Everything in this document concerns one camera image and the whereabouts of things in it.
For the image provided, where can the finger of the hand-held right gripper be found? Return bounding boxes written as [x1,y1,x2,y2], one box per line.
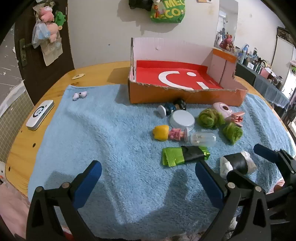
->
[253,143,296,182]
[226,170,258,187]

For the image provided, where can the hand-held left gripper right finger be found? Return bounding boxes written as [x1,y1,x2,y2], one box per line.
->
[195,159,271,241]

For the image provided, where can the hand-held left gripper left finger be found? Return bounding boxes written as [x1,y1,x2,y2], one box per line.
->
[26,160,102,241]

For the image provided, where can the black and white sushi toy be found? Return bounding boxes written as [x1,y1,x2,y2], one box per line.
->
[219,151,258,179]

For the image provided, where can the green wool ball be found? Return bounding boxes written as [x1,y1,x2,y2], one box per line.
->
[222,122,244,145]
[197,108,226,129]

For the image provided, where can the green and black paper roll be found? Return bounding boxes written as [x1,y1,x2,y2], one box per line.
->
[161,146,211,167]

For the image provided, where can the clear plastic capsule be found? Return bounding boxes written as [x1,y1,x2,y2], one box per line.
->
[190,132,217,147]

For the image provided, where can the pink clothespin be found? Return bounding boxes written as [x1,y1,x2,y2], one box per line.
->
[225,111,245,127]

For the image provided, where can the pink toy camera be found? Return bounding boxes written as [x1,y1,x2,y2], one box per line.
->
[212,102,233,117]

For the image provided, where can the yellow-haired pink figurine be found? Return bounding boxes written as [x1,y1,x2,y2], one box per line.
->
[153,125,191,142]

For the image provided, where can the round white-lid jar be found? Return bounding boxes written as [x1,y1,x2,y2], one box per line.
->
[169,110,196,132]

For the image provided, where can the dark-haired blue figurine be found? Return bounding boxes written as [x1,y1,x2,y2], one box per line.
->
[158,98,187,118]

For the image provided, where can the orange cardboard box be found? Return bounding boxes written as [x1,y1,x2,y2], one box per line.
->
[128,37,249,107]

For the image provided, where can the light blue fluffy towel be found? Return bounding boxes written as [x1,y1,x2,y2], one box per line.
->
[28,85,296,240]

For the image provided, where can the dark covered side table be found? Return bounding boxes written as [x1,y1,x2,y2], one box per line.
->
[235,61,290,109]

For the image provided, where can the pink cloth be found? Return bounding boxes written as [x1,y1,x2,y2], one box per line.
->
[0,183,31,232]

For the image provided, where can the white remote control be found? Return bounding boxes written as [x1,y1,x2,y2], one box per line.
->
[25,100,55,131]

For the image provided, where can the small pink white earbuds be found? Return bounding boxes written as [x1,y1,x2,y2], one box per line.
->
[72,91,88,101]

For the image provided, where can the row of bottles and trinkets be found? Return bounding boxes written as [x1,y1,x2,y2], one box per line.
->
[236,43,285,91]

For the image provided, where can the white cabinet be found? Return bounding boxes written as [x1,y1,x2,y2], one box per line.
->
[270,27,296,98]

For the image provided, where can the pink rabbit plush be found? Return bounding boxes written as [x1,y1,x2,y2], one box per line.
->
[220,34,234,49]

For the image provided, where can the dark brown door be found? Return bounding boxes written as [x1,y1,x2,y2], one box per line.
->
[14,0,75,80]

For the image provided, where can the pink plush toy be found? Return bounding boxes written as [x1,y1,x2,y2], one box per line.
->
[47,23,63,42]
[38,6,55,22]

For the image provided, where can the clear plastic bag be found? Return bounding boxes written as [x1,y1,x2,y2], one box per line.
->
[31,22,52,49]

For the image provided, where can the green plush toy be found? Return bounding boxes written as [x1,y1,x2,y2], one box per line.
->
[54,11,67,26]

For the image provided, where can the green hanging bag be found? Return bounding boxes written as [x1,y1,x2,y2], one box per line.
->
[150,0,186,24]

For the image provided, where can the black hanging bag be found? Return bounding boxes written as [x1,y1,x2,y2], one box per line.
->
[128,0,154,11]

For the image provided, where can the metal door handle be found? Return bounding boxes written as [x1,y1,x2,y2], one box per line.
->
[19,38,35,67]

